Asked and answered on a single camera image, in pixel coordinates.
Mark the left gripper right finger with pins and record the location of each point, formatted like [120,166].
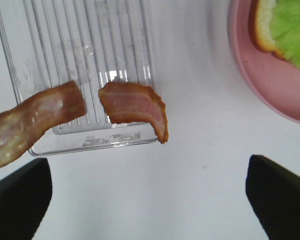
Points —
[273,192]

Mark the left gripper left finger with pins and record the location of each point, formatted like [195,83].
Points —
[25,196]

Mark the long bacon strip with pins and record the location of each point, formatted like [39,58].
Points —
[22,126]

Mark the short bacon strip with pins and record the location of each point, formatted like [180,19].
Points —
[129,102]

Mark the green lettuce leaf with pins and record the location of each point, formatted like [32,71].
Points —
[285,29]

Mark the bread slice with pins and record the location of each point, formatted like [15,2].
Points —
[260,16]

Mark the pink round plate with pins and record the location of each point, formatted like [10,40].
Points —
[275,82]

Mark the left clear plastic tray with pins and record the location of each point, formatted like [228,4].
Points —
[92,42]

